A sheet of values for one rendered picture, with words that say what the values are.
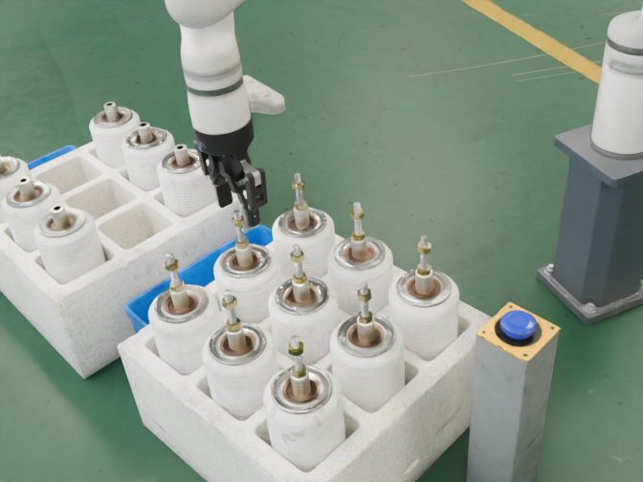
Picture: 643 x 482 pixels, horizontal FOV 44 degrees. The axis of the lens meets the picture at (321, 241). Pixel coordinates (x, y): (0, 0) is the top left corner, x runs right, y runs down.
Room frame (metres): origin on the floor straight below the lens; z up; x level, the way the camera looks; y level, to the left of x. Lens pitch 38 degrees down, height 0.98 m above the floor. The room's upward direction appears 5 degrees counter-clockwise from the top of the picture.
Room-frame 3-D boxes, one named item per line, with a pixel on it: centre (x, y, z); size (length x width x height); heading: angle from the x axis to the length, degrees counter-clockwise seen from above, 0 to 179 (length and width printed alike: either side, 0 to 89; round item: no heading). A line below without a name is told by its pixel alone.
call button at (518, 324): (0.64, -0.22, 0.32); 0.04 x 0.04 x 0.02
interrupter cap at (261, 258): (0.89, 0.11, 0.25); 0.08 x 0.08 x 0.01
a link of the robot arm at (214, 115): (0.90, 0.10, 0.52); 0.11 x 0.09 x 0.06; 125
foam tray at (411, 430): (0.81, 0.03, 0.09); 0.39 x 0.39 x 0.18; 43
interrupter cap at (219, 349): (0.73, 0.12, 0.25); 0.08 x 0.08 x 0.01
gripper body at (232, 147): (0.89, 0.11, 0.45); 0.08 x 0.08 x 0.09
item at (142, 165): (1.27, 0.30, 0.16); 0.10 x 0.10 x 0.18
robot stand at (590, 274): (1.03, -0.48, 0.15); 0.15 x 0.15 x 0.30; 20
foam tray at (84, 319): (1.20, 0.39, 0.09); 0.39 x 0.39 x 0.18; 39
